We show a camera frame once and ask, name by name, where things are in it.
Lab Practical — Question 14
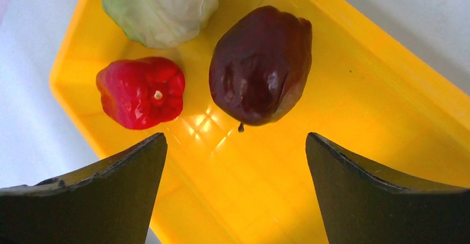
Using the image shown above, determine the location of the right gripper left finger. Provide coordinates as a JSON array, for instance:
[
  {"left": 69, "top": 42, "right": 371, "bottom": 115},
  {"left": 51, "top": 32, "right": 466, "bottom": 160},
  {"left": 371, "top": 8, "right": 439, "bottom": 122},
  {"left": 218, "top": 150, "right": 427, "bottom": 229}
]
[{"left": 1, "top": 133, "right": 167, "bottom": 243}]

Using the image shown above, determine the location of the green cabbage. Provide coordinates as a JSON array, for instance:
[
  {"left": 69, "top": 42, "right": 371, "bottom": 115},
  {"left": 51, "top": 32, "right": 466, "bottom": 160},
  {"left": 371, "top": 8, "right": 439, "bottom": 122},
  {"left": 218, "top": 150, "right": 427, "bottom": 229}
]
[{"left": 101, "top": 0, "right": 218, "bottom": 49}]

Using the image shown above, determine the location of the dark red apple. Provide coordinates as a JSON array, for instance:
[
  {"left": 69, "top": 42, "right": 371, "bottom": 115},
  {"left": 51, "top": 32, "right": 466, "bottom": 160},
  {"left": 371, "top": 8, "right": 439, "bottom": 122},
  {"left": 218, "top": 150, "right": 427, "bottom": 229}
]
[{"left": 209, "top": 6, "right": 313, "bottom": 132}]

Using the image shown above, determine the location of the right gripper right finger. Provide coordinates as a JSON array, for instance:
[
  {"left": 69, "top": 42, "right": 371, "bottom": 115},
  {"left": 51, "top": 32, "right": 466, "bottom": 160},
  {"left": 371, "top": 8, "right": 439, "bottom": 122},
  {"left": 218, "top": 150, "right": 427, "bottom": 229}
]
[{"left": 305, "top": 133, "right": 469, "bottom": 243}]

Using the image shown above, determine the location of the yellow plastic tray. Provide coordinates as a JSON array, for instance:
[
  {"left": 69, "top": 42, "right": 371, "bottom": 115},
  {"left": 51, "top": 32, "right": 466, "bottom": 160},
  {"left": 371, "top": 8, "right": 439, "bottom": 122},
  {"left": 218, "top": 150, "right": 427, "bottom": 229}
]
[{"left": 50, "top": 0, "right": 469, "bottom": 243}]

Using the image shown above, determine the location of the red bell pepper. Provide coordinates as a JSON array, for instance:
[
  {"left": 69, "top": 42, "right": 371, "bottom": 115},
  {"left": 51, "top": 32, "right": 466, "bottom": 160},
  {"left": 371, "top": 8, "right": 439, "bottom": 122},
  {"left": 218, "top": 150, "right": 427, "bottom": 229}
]
[{"left": 96, "top": 57, "right": 186, "bottom": 130}]

